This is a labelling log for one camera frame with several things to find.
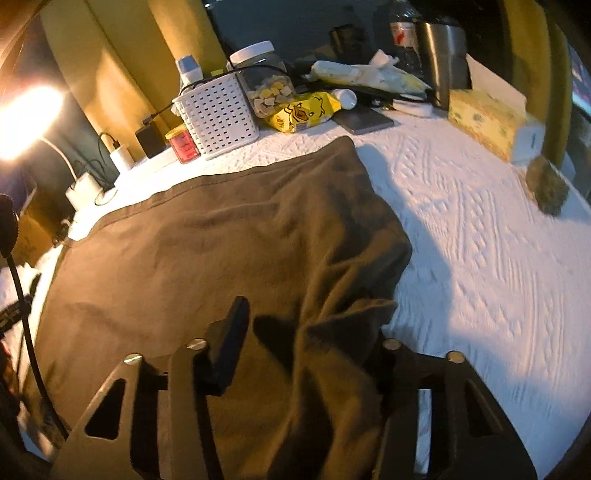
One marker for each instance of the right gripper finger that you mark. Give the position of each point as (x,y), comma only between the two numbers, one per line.
(225,339)

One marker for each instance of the brown t-shirt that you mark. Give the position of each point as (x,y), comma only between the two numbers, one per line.
(315,251)

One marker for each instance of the white power strip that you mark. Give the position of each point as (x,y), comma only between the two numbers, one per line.
(147,168)

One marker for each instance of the red tin can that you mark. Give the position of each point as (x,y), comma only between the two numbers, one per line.
(182,144)

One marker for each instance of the white charger adapter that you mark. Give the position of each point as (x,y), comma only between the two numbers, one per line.
(122,159)

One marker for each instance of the black charger adapter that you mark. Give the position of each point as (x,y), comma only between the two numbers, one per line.
(150,140)

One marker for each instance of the cardboard box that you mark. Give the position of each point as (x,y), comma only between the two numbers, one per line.
(39,222)

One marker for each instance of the white perforated basket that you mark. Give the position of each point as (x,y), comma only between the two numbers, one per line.
(217,115)

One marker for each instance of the yellow snack bag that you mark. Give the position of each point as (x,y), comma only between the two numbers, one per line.
(308,110)

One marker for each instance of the clear snack jar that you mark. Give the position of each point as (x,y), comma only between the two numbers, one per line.
(263,77)

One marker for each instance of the black smartphone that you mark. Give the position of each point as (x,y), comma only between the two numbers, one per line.
(363,120)

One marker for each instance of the tablet computer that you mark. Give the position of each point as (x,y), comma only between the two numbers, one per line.
(19,184)

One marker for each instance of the white desk lamp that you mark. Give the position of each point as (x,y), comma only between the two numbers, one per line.
(25,123)

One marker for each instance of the yellow curtain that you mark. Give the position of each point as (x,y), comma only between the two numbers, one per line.
(118,58)

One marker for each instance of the wet wipes pack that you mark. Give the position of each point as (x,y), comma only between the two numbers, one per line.
(382,73)

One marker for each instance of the yellow tissue box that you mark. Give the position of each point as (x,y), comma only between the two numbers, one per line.
(493,112)

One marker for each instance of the plastic water bottle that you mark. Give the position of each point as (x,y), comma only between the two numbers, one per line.
(403,18)

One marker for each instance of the small green stone figure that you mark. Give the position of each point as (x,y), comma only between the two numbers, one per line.
(548,188)

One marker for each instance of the stainless steel tumbler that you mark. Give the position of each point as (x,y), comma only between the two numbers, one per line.
(443,51)

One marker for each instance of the computer monitor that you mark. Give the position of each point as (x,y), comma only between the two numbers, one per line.
(580,83)

